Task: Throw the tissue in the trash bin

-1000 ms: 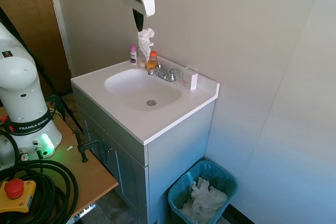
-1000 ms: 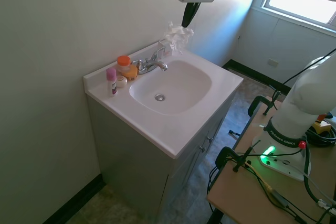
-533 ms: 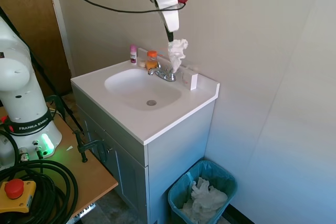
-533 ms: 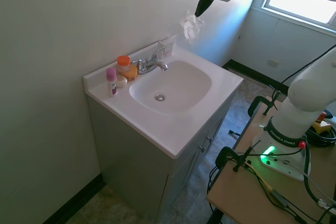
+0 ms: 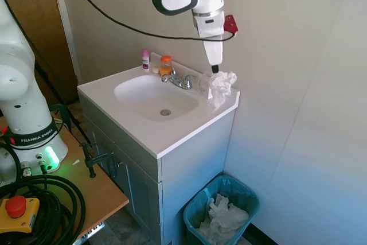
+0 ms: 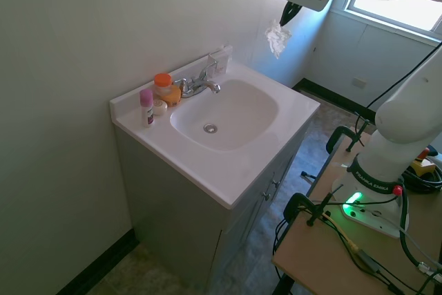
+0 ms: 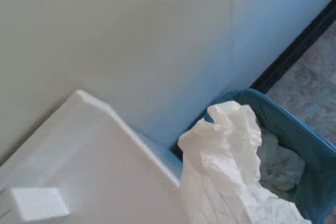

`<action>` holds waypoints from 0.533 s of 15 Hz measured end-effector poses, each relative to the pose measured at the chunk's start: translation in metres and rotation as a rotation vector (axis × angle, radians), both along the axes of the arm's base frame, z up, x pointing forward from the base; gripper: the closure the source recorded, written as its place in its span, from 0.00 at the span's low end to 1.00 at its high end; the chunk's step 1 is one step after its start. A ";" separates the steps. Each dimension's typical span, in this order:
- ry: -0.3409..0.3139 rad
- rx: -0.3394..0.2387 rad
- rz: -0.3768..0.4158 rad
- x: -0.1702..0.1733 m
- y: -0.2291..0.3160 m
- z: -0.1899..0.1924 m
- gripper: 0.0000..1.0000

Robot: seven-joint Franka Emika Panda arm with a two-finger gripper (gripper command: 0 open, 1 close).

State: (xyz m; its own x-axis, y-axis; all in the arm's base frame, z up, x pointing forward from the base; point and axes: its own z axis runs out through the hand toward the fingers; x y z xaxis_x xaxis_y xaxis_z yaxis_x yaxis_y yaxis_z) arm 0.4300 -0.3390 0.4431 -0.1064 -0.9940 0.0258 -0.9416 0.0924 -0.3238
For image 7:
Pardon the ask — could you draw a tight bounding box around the white tissue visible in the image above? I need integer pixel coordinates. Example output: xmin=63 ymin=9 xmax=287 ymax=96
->
xmin=177 ymin=100 xmax=312 ymax=224

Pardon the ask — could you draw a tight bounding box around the bin with blue liner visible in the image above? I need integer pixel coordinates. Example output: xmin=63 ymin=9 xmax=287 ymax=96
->
xmin=170 ymin=88 xmax=336 ymax=224

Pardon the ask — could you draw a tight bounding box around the white ceramic sink basin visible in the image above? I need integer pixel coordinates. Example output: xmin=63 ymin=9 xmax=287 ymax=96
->
xmin=0 ymin=89 xmax=190 ymax=224

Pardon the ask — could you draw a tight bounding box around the crumpled paper waste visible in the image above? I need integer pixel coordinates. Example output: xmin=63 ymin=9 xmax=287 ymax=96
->
xmin=256 ymin=132 xmax=306 ymax=192

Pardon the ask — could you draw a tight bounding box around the black baseboard strip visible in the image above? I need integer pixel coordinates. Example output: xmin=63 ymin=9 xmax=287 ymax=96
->
xmin=249 ymin=0 xmax=336 ymax=91

